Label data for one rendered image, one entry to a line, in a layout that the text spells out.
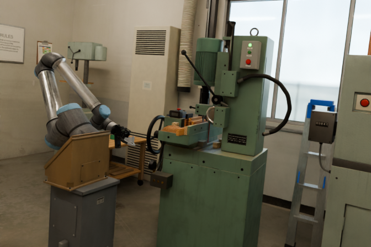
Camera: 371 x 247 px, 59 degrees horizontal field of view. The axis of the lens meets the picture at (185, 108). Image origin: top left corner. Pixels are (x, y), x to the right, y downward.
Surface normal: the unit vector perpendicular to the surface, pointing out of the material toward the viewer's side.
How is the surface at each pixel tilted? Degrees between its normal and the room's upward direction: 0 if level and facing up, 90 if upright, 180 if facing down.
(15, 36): 90
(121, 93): 90
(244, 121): 90
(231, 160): 90
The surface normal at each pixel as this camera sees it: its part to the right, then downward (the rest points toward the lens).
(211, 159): -0.44, 0.04
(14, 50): 0.85, 0.12
